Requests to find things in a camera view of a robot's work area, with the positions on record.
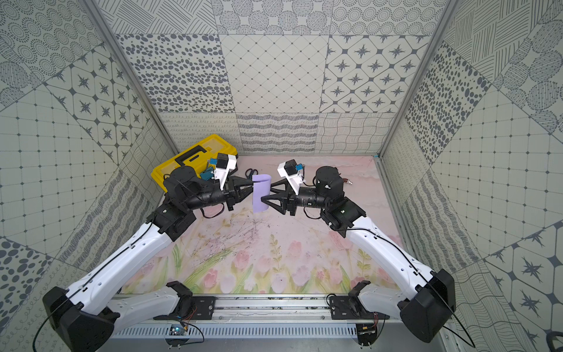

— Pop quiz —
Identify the aluminium mounting rail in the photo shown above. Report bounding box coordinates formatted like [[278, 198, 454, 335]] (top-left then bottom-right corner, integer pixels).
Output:
[[89, 293, 454, 326]]

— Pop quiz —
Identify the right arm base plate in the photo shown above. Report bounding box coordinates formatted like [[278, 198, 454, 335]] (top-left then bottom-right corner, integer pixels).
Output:
[[325, 295, 390, 321]]

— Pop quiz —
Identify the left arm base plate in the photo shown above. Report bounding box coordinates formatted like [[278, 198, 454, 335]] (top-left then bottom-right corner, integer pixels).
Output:
[[153, 296, 216, 321]]

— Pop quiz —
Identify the purple square paper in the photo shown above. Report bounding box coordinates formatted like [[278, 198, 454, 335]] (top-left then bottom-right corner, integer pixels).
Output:
[[252, 174, 271, 214]]

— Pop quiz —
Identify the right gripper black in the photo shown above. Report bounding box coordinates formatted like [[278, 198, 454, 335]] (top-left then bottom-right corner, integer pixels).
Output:
[[261, 179, 329, 217]]

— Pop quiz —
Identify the yellow black toolbox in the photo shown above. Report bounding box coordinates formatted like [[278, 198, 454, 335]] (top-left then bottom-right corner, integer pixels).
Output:
[[151, 134, 238, 192]]

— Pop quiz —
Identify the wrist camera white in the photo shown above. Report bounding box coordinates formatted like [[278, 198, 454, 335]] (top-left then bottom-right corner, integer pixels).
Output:
[[277, 159, 304, 195], [209, 153, 237, 191]]

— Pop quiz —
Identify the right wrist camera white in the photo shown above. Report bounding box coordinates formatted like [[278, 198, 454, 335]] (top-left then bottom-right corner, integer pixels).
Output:
[[277, 159, 304, 195]]

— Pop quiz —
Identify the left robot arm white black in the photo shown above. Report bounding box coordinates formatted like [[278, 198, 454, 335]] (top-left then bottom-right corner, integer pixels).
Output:
[[43, 166, 253, 351]]

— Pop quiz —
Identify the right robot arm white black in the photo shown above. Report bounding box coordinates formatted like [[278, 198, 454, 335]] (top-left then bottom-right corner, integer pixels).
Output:
[[259, 164, 456, 343]]

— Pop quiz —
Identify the white perforated cable duct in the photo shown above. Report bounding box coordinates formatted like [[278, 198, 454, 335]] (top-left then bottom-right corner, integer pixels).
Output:
[[112, 323, 356, 340]]

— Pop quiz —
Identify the left controller board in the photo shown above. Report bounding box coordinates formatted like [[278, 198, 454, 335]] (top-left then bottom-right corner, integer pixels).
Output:
[[165, 324, 189, 348]]

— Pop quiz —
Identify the right controller board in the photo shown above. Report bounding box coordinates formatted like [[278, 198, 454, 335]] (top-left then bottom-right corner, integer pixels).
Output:
[[356, 324, 378, 348]]

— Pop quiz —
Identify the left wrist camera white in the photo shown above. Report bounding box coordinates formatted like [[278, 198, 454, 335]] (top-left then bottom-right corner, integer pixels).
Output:
[[209, 153, 237, 191]]

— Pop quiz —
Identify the controller board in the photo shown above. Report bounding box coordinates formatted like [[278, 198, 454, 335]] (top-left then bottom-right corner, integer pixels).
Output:
[[165, 324, 189, 348], [356, 324, 378, 348]]

